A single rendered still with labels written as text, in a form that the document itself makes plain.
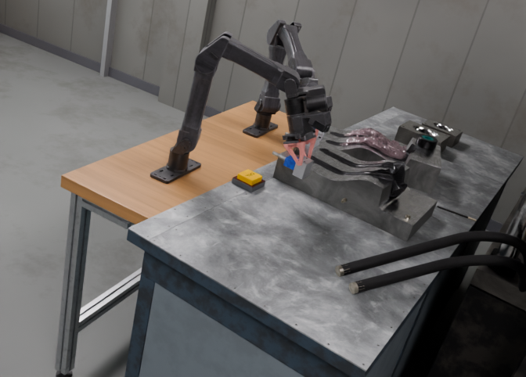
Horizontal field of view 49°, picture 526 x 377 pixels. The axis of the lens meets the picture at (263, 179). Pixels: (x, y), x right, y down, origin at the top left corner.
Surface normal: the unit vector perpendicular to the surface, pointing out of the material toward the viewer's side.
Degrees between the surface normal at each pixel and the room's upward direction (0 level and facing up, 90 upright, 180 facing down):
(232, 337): 90
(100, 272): 0
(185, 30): 90
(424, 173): 90
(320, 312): 0
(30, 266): 0
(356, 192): 90
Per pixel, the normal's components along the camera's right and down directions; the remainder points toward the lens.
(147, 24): -0.45, 0.29
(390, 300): 0.21, -0.88
